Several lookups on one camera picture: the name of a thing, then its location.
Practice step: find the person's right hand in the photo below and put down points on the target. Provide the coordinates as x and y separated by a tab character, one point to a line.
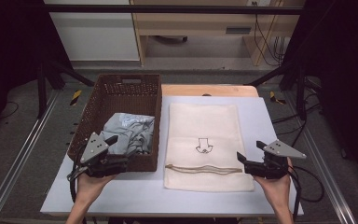
278	189

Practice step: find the wooden desk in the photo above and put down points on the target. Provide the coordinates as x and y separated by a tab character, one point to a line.
199	21

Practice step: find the grey t-shirt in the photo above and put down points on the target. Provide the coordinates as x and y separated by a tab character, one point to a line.
133	130

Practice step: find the black metal stand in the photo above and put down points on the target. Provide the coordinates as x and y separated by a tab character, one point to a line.
42	90
300	93

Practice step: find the black curtain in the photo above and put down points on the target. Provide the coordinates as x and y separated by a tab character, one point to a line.
345	62
9	46

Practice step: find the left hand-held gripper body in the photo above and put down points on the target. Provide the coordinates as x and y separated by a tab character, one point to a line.
94	152

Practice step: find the person's left hand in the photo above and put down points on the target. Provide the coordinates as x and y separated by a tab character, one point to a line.
88	186

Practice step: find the black horizontal bar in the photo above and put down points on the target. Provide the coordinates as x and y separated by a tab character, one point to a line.
167	9

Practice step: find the aluminium floor rail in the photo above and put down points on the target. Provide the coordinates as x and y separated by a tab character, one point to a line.
18	155
320	161

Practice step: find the white cabinet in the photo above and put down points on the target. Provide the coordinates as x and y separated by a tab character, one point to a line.
96	37

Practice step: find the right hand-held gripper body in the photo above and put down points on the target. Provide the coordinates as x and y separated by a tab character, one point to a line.
272	168

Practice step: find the yellow black tape marker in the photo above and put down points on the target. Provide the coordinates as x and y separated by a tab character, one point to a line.
75	97
275	98

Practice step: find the brown woven basket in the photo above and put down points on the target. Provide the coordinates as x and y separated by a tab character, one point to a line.
121	102

